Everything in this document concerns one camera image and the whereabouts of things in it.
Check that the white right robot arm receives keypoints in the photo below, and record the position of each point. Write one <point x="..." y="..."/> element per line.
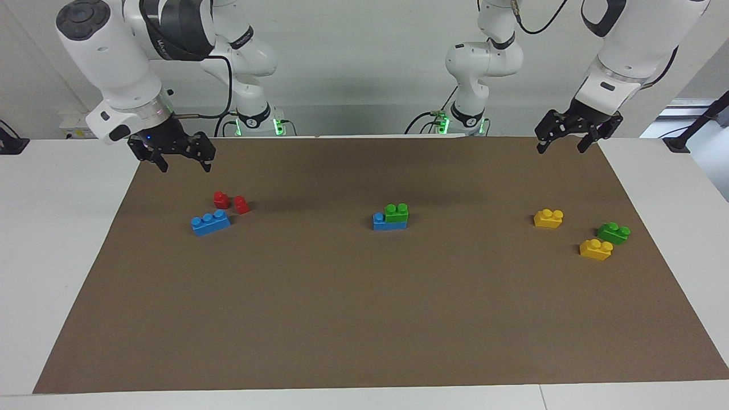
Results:
<point x="108" y="62"/>

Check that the black camera stand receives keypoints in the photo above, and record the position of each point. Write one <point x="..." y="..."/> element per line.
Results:
<point x="703" y="117"/>

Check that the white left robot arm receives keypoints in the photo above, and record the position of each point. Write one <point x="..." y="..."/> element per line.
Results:
<point x="626" y="51"/>

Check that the white power box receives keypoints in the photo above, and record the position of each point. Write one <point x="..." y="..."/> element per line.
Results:
<point x="74" y="124"/>

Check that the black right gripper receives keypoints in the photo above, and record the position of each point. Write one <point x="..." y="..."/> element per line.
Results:
<point x="170" y="139"/>

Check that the blue three-stud toy block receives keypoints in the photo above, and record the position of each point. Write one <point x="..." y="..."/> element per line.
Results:
<point x="379" y="223"/>
<point x="211" y="225"/>

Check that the black table clamp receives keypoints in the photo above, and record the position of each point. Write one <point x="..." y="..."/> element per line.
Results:
<point x="11" y="145"/>

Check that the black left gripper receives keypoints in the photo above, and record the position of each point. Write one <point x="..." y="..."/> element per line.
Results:
<point x="586" y="119"/>

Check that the yellow two-stud toy block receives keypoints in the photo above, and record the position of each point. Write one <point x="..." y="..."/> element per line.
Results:
<point x="548" y="220"/>
<point x="595" y="251"/>

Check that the green two-stud toy block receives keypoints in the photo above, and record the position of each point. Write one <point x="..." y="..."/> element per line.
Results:
<point x="397" y="215"/>
<point x="612" y="233"/>

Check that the brown table mat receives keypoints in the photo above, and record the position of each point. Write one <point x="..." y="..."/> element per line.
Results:
<point x="364" y="313"/>

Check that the red one-stud toy block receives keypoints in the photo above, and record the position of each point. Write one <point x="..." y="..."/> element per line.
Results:
<point x="242" y="206"/>
<point x="221" y="200"/>

